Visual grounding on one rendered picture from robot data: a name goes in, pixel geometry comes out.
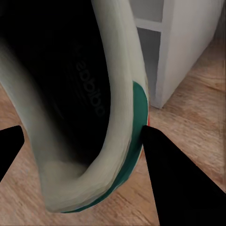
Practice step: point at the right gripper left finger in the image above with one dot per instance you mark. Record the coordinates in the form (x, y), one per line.
(11, 141)

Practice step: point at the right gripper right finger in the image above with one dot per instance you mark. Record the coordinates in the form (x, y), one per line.
(184, 195)

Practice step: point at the gym shoe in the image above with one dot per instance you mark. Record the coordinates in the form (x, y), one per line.
(75, 73)

